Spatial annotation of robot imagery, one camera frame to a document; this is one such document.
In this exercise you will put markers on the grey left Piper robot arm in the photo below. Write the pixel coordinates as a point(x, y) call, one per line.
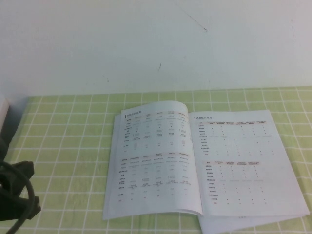
point(3, 148)

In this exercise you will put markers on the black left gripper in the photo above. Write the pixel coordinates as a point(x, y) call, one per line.
point(14, 175)

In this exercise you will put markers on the white printed booklet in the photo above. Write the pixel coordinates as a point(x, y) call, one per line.
point(219, 170)

